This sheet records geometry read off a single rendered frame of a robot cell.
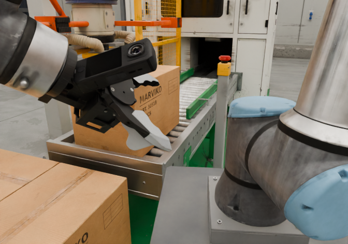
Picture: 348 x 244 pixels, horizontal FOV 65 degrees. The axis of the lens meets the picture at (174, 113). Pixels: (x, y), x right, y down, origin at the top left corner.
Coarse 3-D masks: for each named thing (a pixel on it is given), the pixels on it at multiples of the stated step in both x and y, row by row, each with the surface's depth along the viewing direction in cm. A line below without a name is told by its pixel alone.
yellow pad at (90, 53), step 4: (104, 44) 113; (124, 44) 126; (104, 48) 113; (108, 48) 114; (112, 48) 121; (88, 52) 109; (92, 52) 109; (96, 52) 108; (100, 52) 107; (84, 56) 108; (88, 56) 107
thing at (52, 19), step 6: (36, 18) 95; (42, 18) 94; (48, 18) 93; (54, 18) 93; (60, 18) 94; (66, 18) 97; (54, 24) 93; (60, 24) 96; (66, 24) 99; (54, 30) 94; (60, 30) 95; (66, 30) 98
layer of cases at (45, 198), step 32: (0, 160) 143; (32, 160) 143; (0, 192) 117; (32, 192) 117; (64, 192) 117; (96, 192) 117; (0, 224) 99; (32, 224) 99; (64, 224) 99; (96, 224) 108; (128, 224) 135
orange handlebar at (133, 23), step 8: (48, 24) 92; (72, 24) 103; (80, 24) 108; (88, 24) 112; (120, 24) 120; (128, 24) 119; (136, 24) 118; (144, 24) 116; (152, 24) 116; (160, 24) 123; (168, 24) 133
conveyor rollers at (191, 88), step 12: (180, 84) 301; (192, 84) 305; (204, 84) 301; (180, 96) 256; (192, 96) 260; (180, 108) 228; (180, 120) 201; (192, 120) 198; (180, 132) 176; (144, 156) 146; (156, 156) 153
